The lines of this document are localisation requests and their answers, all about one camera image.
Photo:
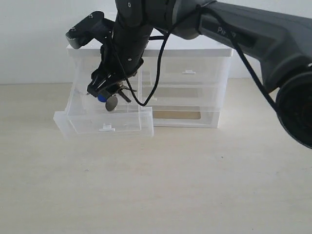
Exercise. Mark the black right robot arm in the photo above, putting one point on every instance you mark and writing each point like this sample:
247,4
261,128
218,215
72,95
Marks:
276,49

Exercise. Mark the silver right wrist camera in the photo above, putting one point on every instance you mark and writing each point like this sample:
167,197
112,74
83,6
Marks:
93,26

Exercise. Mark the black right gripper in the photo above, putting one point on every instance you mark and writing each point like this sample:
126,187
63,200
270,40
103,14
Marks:
121,57

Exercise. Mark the white plastic drawer cabinet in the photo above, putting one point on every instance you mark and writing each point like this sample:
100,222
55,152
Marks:
147,78

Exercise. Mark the key bunch with blue tag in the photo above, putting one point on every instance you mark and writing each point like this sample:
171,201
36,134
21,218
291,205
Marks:
111,102

